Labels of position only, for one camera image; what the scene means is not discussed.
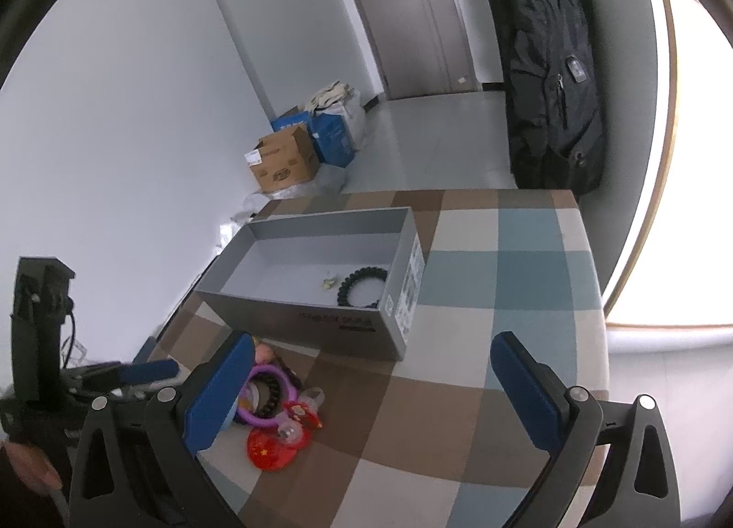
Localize black jacket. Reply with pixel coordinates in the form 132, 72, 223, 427
497, 0, 608, 197

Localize checkered tablecloth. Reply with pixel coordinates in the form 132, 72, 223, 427
154, 189, 609, 528

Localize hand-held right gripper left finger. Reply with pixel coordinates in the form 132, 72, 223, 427
67, 330, 256, 528

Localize black cable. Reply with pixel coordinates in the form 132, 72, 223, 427
60, 296, 87, 369

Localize black bead bracelet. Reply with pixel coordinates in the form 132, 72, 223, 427
337, 267, 389, 309

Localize person's left hand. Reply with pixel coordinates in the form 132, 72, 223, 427
0, 441, 64, 500

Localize crumpled clear plastic wrap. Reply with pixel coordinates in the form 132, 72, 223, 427
214, 164, 350, 254

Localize red round badge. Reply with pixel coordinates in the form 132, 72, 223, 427
247, 426, 299, 472

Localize brown cardboard box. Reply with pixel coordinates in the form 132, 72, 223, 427
246, 124, 320, 193

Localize purple ring bracelet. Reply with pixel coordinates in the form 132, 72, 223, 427
235, 363, 300, 427

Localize grey cardboard box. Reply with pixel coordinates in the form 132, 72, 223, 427
193, 206, 426, 363

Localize grey door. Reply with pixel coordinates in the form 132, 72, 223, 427
332, 0, 479, 100

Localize red ornament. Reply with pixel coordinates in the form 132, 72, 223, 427
283, 399, 325, 430

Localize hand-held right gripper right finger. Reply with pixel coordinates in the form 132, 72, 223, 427
490, 331, 684, 528

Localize white cloth bags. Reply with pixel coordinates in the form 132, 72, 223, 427
309, 81, 355, 115

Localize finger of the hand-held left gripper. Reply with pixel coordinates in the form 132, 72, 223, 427
131, 335, 162, 367
69, 357, 181, 391

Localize dark brown bead bracelet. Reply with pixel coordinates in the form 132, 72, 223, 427
252, 376, 286, 415

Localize blue printed bag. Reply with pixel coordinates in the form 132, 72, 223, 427
309, 111, 357, 168

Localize blue cardboard box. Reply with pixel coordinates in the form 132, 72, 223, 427
270, 111, 313, 133

